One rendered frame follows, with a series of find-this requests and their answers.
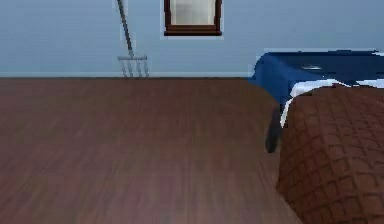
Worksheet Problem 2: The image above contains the brown framed window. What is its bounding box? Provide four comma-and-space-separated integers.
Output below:
163, 0, 223, 37

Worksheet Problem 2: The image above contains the grey pitchfork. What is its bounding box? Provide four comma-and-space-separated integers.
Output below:
115, 0, 150, 78

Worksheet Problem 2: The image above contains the bed with brown quilt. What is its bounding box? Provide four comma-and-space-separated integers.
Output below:
248, 49, 384, 224

